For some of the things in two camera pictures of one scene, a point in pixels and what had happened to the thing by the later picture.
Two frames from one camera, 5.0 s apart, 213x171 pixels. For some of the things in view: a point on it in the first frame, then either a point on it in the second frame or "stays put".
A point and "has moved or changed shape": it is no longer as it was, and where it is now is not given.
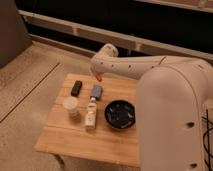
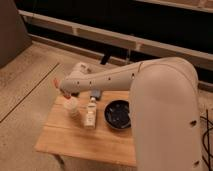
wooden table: x=63 y=136 stays put
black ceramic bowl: x=120 y=114 stays put
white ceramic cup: x=71 y=106 stays put
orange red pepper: x=99 y=78 has moved or changed shape
